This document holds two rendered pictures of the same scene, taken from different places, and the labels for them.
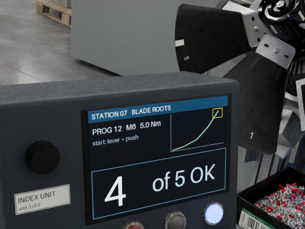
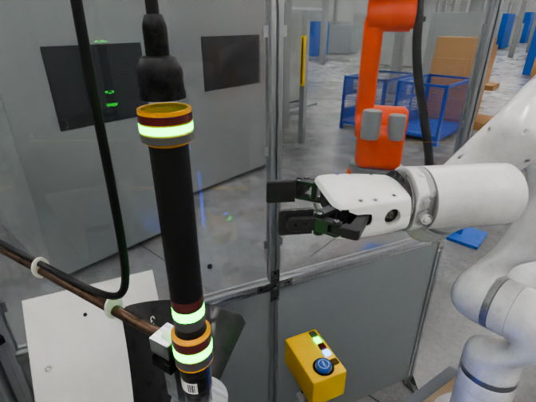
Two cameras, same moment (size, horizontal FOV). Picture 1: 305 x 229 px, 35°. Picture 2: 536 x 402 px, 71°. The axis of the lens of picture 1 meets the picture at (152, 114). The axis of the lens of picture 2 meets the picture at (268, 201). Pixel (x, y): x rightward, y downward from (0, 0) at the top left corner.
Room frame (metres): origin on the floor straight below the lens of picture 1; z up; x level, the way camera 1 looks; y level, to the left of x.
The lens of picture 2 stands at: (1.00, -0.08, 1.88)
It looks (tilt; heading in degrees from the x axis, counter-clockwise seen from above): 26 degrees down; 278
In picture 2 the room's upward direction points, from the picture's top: straight up
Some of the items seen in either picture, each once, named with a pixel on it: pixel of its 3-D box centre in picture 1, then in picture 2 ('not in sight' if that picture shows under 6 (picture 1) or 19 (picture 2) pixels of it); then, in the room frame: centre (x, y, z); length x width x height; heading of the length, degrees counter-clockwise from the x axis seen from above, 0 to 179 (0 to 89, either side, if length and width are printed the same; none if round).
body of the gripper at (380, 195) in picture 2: not in sight; (363, 200); (0.94, -0.52, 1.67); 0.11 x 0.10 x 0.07; 18
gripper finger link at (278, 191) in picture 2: not in sight; (289, 187); (1.04, -0.55, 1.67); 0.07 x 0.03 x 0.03; 18
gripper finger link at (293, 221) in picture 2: not in sight; (309, 225); (1.01, -0.44, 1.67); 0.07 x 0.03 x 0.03; 18
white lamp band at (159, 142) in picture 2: not in sight; (167, 134); (1.13, -0.36, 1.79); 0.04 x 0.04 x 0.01
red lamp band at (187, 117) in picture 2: not in sight; (165, 115); (1.13, -0.36, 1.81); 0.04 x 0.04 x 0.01
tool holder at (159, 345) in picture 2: not in sight; (190, 375); (1.14, -0.37, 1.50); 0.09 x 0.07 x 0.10; 157
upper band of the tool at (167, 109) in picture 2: not in sight; (166, 125); (1.13, -0.36, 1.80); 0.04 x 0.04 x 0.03
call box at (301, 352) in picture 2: not in sight; (313, 367); (0.98, -0.81, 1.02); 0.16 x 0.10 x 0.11; 122
